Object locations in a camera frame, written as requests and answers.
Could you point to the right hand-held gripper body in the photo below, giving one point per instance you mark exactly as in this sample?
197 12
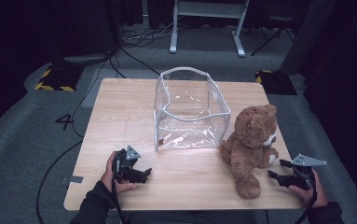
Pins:
302 174

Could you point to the brown teddy bear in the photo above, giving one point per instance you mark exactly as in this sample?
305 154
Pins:
250 146

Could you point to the white metal stand frame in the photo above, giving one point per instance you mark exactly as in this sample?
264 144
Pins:
174 34

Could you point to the person's right hand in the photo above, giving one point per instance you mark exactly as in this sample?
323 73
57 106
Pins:
314 194

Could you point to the grey padded column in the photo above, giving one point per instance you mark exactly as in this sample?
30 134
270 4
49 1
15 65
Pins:
306 37

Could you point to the black yellow-striped base plate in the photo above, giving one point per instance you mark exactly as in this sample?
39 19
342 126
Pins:
277 83
59 77

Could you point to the black tripod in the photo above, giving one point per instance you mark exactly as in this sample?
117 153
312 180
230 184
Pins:
272 35

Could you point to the clear plastic storage bag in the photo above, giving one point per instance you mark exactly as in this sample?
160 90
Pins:
191 109

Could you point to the person's left hand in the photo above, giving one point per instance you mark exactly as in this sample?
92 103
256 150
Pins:
109 177

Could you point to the grey tape piece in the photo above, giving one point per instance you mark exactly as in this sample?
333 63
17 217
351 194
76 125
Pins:
75 179

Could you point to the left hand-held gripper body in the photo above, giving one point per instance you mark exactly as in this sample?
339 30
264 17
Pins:
124 163

